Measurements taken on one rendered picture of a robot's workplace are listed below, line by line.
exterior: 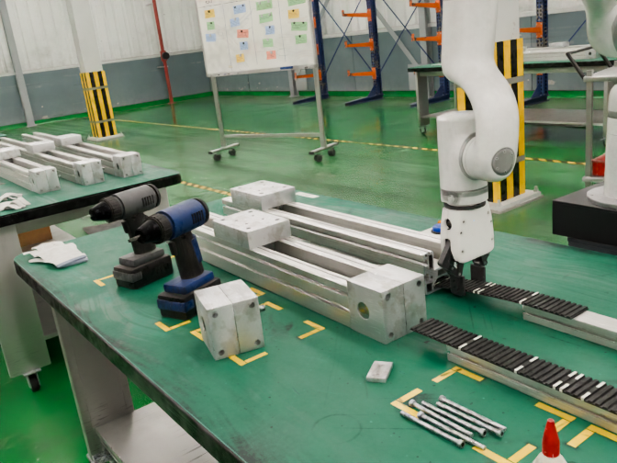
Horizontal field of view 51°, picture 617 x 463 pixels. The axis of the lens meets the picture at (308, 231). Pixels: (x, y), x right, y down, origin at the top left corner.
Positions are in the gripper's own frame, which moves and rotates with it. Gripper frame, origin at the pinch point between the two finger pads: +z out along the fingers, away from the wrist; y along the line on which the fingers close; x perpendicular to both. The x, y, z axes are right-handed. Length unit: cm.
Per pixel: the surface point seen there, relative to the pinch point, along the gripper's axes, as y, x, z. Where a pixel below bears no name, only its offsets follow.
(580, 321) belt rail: -2.0, -24.3, 0.1
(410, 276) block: -16.2, -1.6, -6.4
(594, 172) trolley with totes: 272, 135, 52
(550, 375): -19.6, -30.7, -0.4
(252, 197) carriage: -5, 67, -9
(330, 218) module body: 2.4, 44.3, -4.5
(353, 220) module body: 2.5, 35.9, -5.2
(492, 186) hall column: 257, 199, 66
